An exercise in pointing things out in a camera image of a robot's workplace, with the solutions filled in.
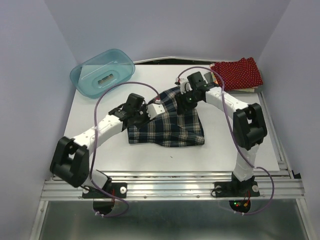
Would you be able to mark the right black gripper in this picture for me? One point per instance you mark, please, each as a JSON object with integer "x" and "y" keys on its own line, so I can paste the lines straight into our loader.
{"x": 181, "y": 108}

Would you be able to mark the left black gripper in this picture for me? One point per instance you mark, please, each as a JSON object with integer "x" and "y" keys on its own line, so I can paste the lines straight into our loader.
{"x": 143, "y": 108}

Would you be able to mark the navy plaid skirt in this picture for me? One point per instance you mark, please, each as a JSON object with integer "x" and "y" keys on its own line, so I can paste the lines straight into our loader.
{"x": 170, "y": 129}

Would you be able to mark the red polka dot skirt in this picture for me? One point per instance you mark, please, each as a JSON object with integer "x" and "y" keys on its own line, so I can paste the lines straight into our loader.
{"x": 239, "y": 75}

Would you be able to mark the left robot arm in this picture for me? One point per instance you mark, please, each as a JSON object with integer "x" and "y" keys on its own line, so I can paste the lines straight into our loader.
{"x": 73, "y": 158}

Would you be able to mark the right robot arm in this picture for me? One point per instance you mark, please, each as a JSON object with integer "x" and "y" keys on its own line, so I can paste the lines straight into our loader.
{"x": 246, "y": 124}

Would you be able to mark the teal plastic basket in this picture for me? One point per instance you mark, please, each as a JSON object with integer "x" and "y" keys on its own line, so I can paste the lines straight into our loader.
{"x": 94, "y": 76}

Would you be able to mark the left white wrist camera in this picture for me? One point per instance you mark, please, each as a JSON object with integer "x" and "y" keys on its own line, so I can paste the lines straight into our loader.
{"x": 153, "y": 110}

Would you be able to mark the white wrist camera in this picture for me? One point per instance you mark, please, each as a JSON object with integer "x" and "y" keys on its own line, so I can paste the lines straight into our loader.
{"x": 184, "y": 85}
{"x": 153, "y": 110}

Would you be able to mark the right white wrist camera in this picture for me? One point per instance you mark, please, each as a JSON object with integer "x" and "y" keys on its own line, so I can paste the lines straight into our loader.
{"x": 184, "y": 85}

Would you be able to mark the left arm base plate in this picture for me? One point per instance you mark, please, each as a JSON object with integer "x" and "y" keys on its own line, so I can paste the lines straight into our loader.
{"x": 117, "y": 189}

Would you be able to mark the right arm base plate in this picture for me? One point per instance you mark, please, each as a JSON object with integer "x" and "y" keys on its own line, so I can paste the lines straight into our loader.
{"x": 228, "y": 189}

